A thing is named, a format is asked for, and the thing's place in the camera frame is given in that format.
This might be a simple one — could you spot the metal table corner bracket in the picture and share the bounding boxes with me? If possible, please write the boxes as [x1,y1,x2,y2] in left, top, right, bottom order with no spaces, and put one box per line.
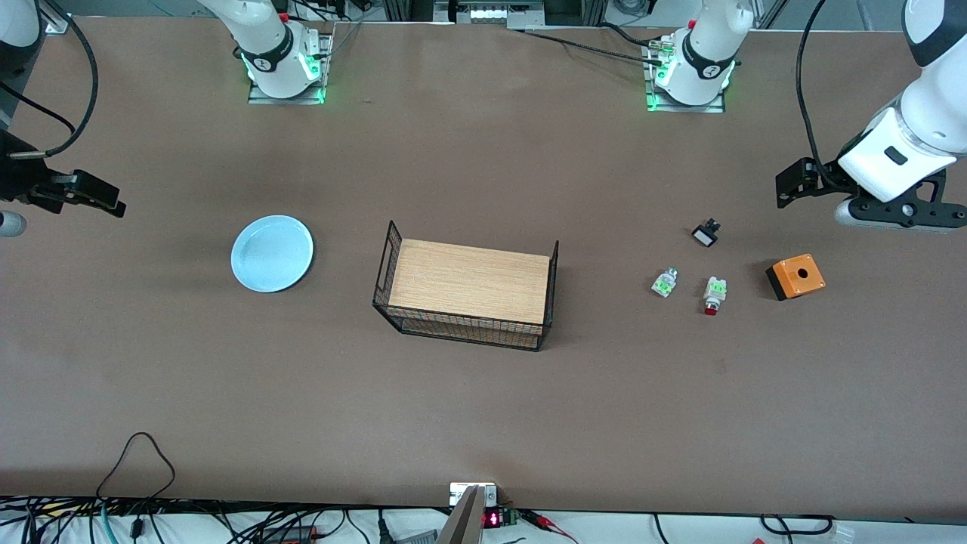
[42,0,73,36]

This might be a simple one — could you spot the black coiled cable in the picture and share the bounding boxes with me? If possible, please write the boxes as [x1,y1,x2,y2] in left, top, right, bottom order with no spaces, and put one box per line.
[759,514,836,536]

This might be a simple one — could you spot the aluminium frame structure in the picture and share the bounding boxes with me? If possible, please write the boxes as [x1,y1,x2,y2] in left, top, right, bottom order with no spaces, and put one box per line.
[382,0,609,31]

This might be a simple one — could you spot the thin black looped cable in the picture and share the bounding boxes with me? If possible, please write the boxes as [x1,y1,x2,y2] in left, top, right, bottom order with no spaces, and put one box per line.
[97,432,176,499]

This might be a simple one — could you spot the red clip test leads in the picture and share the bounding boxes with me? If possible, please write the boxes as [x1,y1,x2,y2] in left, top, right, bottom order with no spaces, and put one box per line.
[521,510,579,543]

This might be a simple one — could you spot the white metal bracket plate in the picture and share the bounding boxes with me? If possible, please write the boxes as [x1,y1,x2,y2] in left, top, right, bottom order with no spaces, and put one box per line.
[450,482,499,507]

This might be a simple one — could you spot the black wire rack wooden shelf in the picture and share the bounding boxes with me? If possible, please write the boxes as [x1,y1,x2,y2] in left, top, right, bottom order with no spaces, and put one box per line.
[372,220,560,352]

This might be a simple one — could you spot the grey metal bar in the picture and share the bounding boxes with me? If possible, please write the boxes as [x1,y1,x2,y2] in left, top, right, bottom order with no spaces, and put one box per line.
[437,486,486,544]

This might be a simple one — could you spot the light blue round plate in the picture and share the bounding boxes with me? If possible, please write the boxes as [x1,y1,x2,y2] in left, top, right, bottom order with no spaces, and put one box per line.
[230,215,315,294]

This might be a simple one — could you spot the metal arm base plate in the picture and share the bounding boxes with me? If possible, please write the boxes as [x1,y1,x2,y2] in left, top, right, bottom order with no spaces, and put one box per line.
[642,42,728,114]
[248,30,333,105]

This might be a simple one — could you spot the orange button enclosure box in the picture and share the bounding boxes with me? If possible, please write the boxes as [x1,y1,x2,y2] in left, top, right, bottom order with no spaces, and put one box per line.
[765,254,826,301]

